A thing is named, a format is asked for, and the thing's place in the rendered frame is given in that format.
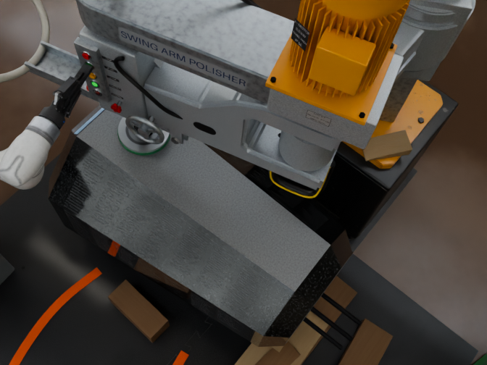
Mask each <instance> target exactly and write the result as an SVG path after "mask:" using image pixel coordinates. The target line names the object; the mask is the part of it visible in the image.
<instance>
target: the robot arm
mask: <svg viewBox="0 0 487 365"><path fill-rule="evenodd" d="M92 70H93V67H92V66H90V65H87V64H83V66H82V67H81V68H80V70H79V71H78V73H77V74H76V76H75V77H71V76H70V77H69V78H68V79H67V80H66V81H65V82H64V83H63V84H62V85H61V86H60V87H59V88H58V89H57V90H56V91H54V92H53V95H54V96H55V97H54V100H53V101H52V103H51V106H48V107H44V108H43V109H42V111H41V113H40V114H39V115H38V116H36V117H34V118H33V119H32V120H31V122H30V124H29V125H28V126H27V127H26V128H25V130H24V131H23V132H22V133H21V134H20V135H18V136H17V137H16V138H15V140H14V141H13V142H12V144H11V145H10V146H9V148H7V149H5V150H3V151H0V180H2V181H4V182H6V183H8V184H10V185H11V186H14V187H15V188H18V189H22V190H27V189H31V188H33V187H35V186H36V185H37V184H38V183H39V182H40V181H41V178H42V177H43V173H44V163H45V162H46V160H47V157H48V153H49V149H50V148H51V147H52V146H53V144H54V142H55V140H56V139H57V138H58V136H59V134H60V129H61V128H62V126H63V124H64V123H65V118H64V117H67V118H69V117H70V114H71V111H72V109H73V107H74V105H75V104H76V102H77V100H78V98H79V96H80V94H81V93H82V91H81V90H80V89H81V88H82V85H83V84H84V82H85V81H86V79H87V77H88V76H89V75H90V74H91V72H92Z"/></svg>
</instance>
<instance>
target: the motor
mask: <svg viewBox="0 0 487 365"><path fill-rule="evenodd" d="M409 2H410V0H301V2H300V6H299V13H298V17H297V19H296V18H295V20H294V27H293V31H292V33H291V35H290V37H289V39H288V41H287V43H286V45H285V46H284V48H283V50H282V52H281V54H280V56H279V58H278V60H277V62H276V63H275V66H274V67H273V69H272V72H271V73H270V76H269V77H268V79H267V81H266V83H265V86H266V87H268V88H271V89H273V90H276V91H279V92H281V93H284V94H286V95H288V96H291V97H294V98H297V99H298V100H301V101H304V102H306V103H308V104H311V105H313V106H316V107H318V108H321V109H324V110H325V111H328V112H331V113H333V114H336V115H338V116H340V117H343V118H346V119H349V120H351V121H353V122H356V123H358V124H360V125H365V123H366V121H367V118H368V116H369V114H370V111H371V109H372V106H373V104H374V102H375V99H376V97H377V94H378V91H379V90H380V87H381V85H382V82H383V79H384V77H385V76H386V73H387V70H388V68H389V65H390V63H391V60H392V58H393V56H394V53H395V51H396V48H397V45H396V44H394V43H392V42H393V39H394V37H395V35H396V32H397V30H398V29H399V26H400V24H401V21H402V19H403V17H404V15H405V12H406V10H407V8H408V6H409Z"/></svg>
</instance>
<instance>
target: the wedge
mask: <svg viewBox="0 0 487 365"><path fill-rule="evenodd" d="M411 151H412V146H411V143H410V141H409V138H408V135H407V132H406V130H401V131H398V132H395V133H389V134H385V135H380V136H377V137H374V138H370V140H369V142H368V144H367V146H366V148H365V149H362V152H363V154H364V157H365V161H371V160H376V159H385V158H390V157H395V156H404V155H409V154H410V152H411Z"/></svg>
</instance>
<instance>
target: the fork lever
mask: <svg viewBox="0 0 487 365"><path fill-rule="evenodd" d="M40 43H41V45H42V46H44V47H45V48H46V52H45V54H44V55H43V57H42V59H41V60H40V62H39V63H38V64H37V65H34V64H31V63H29V62H25V63H24V64H25V66H27V67H28V68H29V69H30V71H29V72H32V73H33V74H36V75H38V76H40V77H43V78H45V79H47V80H50V81H51V82H54V83H56V84H58V85H62V84H63V83H64V82H65V81H66V80H67V79H68V78H69V77H70V76H71V77H75V76H76V74H77V73H78V71H79V70H80V68H81V65H80V61H79V58H78V56H76V55H74V54H71V53H70V52H67V51H65V50H63V49H60V48H58V47H56V46H53V45H51V44H49V43H46V42H44V41H41V42H40ZM86 86H87V84H86V81H85V82H84V84H83V85H82V88H81V89H80V90H81V91H82V93H81V95H84V96H86V97H89V98H91V99H93V100H95V101H98V102H99V100H98V98H97V97H95V96H92V95H91V94H90V93H89V91H88V90H87V89H86ZM153 123H154V124H155V125H156V126H157V127H159V129H161V130H164V131H166V132H168V133H170V129H169V128H168V127H165V126H163V125H160V124H158V123H156V122H153ZM183 139H184V140H188V136H187V135H183ZM171 141H172V142H173V143H174V144H179V140H178V139H177V138H171Z"/></svg>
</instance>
